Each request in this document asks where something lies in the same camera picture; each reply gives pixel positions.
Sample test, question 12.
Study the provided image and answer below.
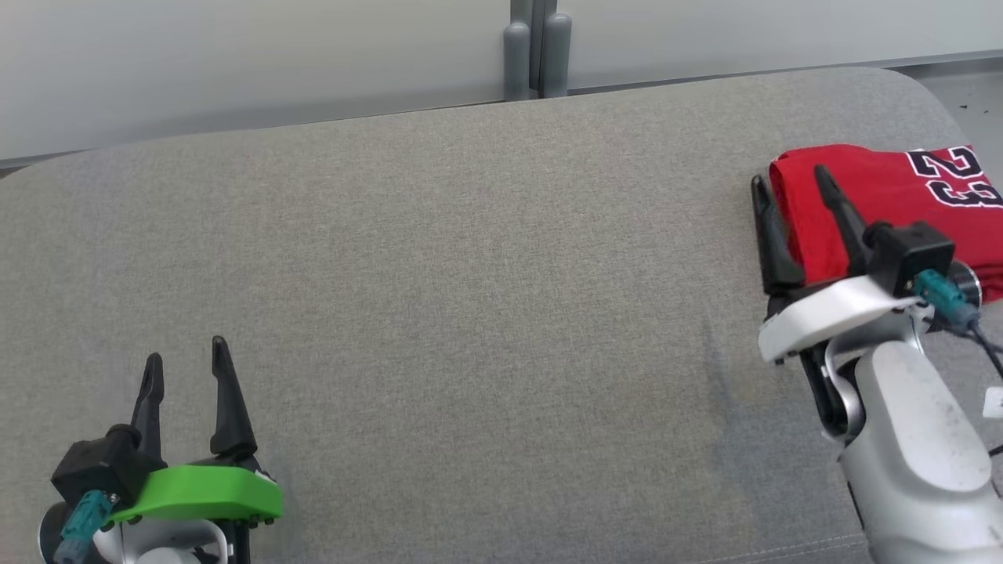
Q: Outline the red white number jersey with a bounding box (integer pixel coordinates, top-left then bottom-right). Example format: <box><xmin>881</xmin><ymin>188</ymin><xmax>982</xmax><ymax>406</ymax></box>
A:
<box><xmin>768</xmin><ymin>143</ymin><xmax>1003</xmax><ymax>306</ymax></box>

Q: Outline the cable with teal connector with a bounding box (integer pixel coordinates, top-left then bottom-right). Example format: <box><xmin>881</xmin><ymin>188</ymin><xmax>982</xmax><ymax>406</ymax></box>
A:
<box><xmin>52</xmin><ymin>490</ymin><xmax>115</xmax><ymax>564</ymax></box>
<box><xmin>912</xmin><ymin>269</ymin><xmax>1003</xmax><ymax>378</ymax></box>

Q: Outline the right cable with teal connector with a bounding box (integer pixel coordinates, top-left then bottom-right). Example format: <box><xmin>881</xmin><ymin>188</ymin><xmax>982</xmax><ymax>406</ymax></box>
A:
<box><xmin>912</xmin><ymin>269</ymin><xmax>1003</xmax><ymax>378</ymax></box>

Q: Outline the left cable with teal connector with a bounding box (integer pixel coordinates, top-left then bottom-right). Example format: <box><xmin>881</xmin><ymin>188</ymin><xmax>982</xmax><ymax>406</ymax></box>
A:
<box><xmin>52</xmin><ymin>490</ymin><xmax>115</xmax><ymax>564</ymax></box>

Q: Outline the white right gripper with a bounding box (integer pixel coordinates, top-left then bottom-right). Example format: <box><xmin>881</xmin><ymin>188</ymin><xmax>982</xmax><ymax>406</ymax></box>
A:
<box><xmin>750</xmin><ymin>164</ymin><xmax>934</xmax><ymax>365</ymax></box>

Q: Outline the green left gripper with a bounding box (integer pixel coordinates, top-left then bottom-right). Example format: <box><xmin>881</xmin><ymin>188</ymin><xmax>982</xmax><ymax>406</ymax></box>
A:
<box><xmin>103</xmin><ymin>336</ymin><xmax>284</xmax><ymax>526</ymax></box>

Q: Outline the grey metal partition post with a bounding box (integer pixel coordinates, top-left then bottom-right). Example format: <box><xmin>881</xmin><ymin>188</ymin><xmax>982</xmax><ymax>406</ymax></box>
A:
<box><xmin>502</xmin><ymin>0</ymin><xmax>533</xmax><ymax>103</ymax></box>
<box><xmin>540</xmin><ymin>0</ymin><xmax>574</xmax><ymax>99</ymax></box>

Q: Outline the grey fabric sofa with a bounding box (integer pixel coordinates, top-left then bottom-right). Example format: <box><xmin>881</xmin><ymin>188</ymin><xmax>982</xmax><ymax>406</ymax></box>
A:
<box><xmin>0</xmin><ymin>67</ymin><xmax>1003</xmax><ymax>564</ymax></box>

